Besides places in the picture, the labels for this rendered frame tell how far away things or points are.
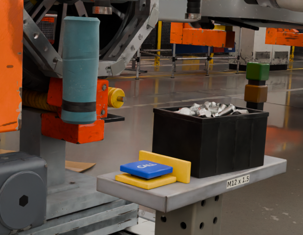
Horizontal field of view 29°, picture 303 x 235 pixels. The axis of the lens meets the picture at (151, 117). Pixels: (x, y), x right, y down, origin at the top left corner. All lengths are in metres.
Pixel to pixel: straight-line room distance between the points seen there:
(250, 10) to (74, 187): 2.51
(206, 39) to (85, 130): 4.24
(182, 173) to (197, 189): 0.04
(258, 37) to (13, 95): 8.74
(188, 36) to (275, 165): 4.67
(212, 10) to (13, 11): 3.19
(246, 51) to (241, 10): 5.64
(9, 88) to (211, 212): 0.46
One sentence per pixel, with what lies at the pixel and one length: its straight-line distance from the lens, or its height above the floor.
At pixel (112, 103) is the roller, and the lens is 1.69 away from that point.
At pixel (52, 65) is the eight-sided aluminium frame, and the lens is 1.52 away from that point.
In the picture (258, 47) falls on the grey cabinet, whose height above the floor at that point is 0.39.
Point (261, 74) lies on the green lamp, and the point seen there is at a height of 0.64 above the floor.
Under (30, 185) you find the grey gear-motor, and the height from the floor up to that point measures 0.35.
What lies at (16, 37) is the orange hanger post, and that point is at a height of 0.70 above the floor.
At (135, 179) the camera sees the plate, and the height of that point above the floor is 0.46.
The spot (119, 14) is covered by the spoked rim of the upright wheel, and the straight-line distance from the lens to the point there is 1.82.
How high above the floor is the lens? 0.74
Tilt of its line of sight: 9 degrees down
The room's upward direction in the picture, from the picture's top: 3 degrees clockwise
